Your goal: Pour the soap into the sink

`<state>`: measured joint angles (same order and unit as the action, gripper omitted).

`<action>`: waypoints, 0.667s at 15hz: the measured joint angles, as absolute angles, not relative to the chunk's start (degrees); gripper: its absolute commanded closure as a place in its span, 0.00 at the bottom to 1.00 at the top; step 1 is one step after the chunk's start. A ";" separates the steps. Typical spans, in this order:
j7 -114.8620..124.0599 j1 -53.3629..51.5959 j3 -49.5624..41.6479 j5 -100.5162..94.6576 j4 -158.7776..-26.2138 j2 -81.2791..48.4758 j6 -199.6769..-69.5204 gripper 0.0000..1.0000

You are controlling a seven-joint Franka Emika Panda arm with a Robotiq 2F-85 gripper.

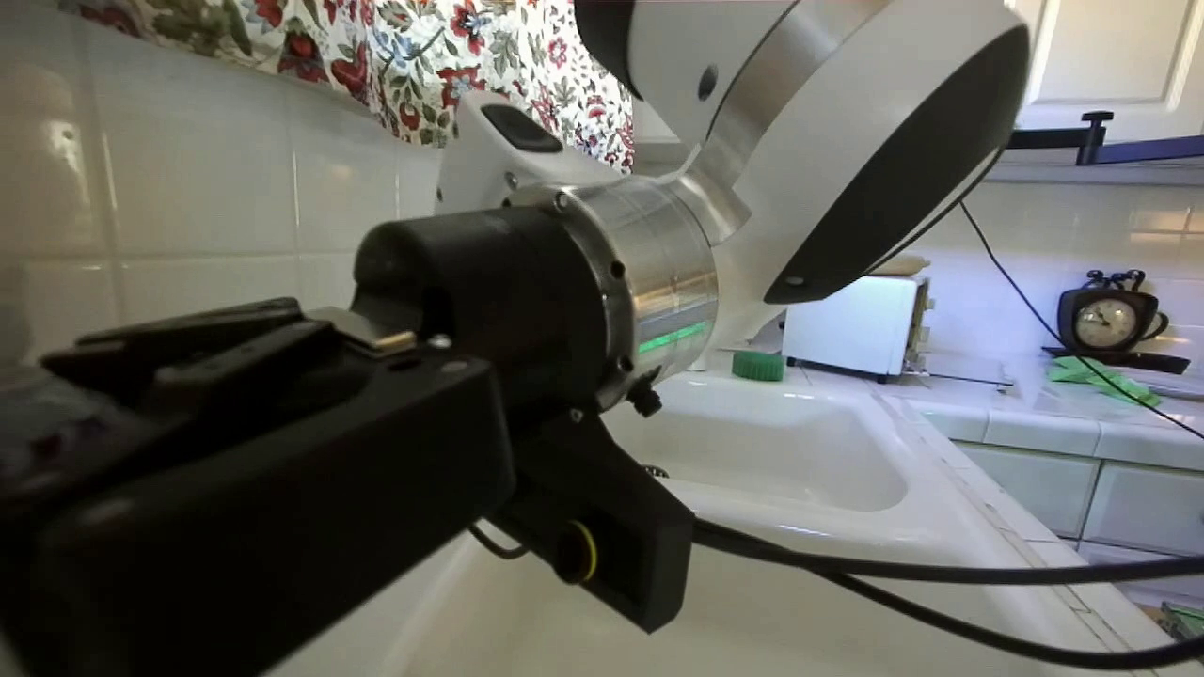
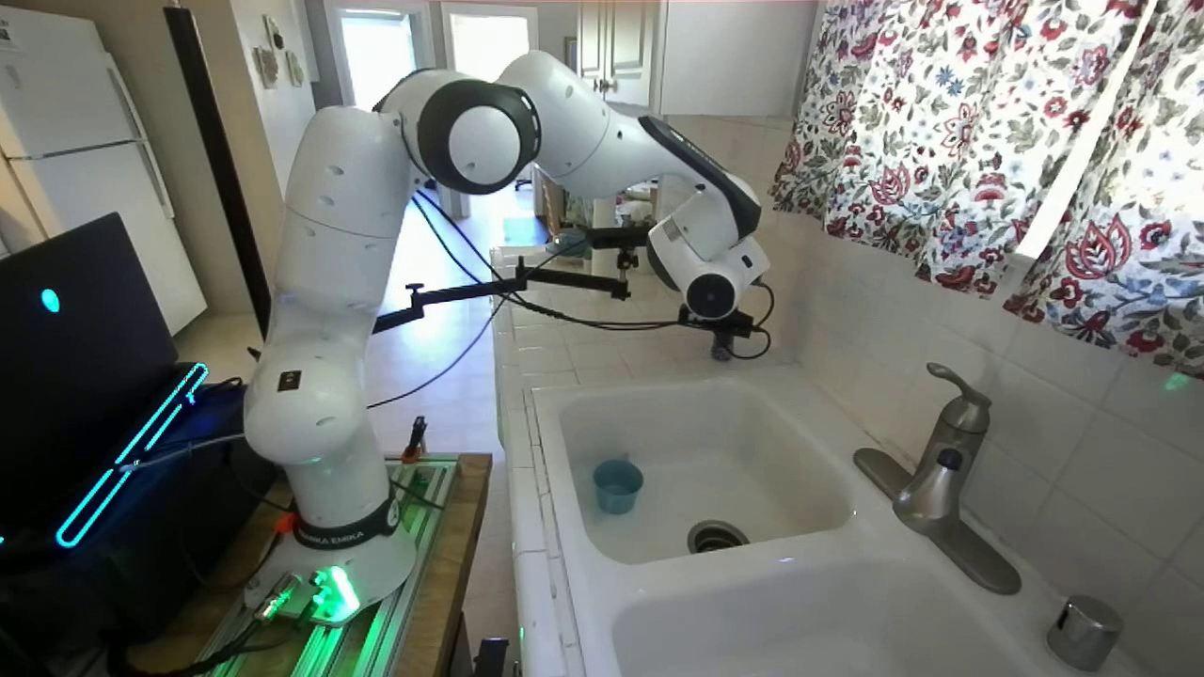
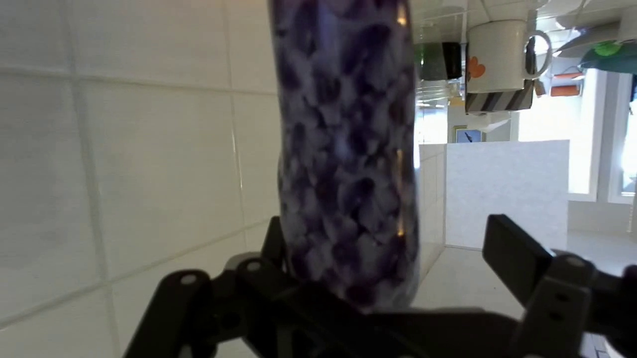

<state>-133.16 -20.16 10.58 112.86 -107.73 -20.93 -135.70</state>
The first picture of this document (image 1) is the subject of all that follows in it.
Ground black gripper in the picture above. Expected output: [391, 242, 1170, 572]
[0, 202, 632, 677]

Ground white double basin sink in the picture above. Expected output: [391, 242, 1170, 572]
[267, 367, 1139, 677]

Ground floral print window curtain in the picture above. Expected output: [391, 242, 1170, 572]
[52, 0, 639, 173]

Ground green sponge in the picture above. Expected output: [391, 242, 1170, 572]
[728, 347, 789, 386]

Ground white toaster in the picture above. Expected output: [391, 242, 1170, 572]
[779, 256, 937, 385]

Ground green cloth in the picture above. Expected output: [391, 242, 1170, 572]
[1047, 353, 1167, 409]

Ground black round table clock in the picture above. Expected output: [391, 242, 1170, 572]
[1042, 268, 1195, 376]

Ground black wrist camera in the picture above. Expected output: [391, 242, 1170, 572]
[468, 406, 698, 634]

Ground thin black camera cable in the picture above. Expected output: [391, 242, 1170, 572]
[955, 197, 1204, 444]

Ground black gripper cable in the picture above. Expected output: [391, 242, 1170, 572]
[812, 568, 1204, 674]
[688, 519, 1204, 590]

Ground dark camera mount arm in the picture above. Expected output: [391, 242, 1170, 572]
[1006, 105, 1204, 168]

